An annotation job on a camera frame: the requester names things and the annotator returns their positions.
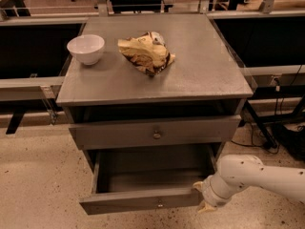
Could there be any crumpled yellow chip bag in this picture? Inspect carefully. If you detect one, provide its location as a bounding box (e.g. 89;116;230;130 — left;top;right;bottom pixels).
117;31;175;77

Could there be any black floor cable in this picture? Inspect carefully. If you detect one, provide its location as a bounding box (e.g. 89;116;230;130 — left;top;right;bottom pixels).
231;121;282;155

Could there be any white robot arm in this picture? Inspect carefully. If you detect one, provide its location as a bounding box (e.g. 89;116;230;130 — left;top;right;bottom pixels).
193;155;305;213

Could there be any grey drawer cabinet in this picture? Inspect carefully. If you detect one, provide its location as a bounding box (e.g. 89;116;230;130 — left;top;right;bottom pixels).
57;14;253;165

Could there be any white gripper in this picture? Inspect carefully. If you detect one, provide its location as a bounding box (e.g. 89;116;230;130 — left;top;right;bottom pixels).
193;175;232;213

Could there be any grey drawer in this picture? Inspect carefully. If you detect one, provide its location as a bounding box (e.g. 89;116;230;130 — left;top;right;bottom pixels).
69;114;241;150
80;144;215;215

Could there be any black table leg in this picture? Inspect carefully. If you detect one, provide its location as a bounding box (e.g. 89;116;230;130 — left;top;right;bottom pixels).
244;101;277;149

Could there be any grey top drawer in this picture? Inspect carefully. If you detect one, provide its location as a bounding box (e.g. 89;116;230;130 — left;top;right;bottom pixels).
69;114;241;150

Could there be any white bowl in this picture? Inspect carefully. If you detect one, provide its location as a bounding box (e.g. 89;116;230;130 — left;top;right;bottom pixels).
67;34;105;65

